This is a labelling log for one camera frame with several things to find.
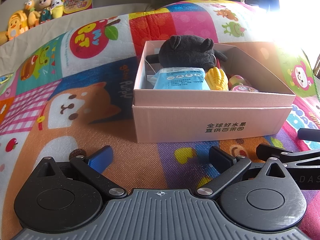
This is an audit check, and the baby doll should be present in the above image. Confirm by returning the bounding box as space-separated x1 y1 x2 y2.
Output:
37 0 54 24

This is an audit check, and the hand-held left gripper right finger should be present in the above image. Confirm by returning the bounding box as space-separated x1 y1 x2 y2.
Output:
196 145 288 200

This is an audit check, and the banana plush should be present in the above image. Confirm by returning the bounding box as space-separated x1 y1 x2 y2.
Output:
50 0 64 18

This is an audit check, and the pink and green squishy toy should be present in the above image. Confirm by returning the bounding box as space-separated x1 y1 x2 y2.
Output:
229 74 262 93

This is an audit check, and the colourful cartoon play mat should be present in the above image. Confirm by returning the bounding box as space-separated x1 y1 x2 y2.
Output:
0 0 320 240

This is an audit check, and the pink cardboard box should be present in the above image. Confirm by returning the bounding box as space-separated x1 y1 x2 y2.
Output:
131 40 297 144

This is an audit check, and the blue wet wipes packet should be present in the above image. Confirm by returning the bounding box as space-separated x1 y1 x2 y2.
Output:
149 67 212 90

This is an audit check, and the dark grey plush toy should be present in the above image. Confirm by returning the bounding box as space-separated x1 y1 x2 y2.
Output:
159 35 228 71

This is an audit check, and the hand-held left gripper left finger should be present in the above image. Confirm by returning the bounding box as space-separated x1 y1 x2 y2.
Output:
37 145 128 199

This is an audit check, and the yellow corn toy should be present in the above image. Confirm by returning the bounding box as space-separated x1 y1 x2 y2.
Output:
205 67 229 91

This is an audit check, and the yellow duck plush backpack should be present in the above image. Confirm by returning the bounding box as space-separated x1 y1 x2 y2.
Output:
6 10 29 40

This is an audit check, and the orange duck plush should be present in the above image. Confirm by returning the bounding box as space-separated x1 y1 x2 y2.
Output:
24 0 42 28

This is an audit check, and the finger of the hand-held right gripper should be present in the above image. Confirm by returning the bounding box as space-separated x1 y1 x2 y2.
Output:
256 144 320 167
297 128 320 143

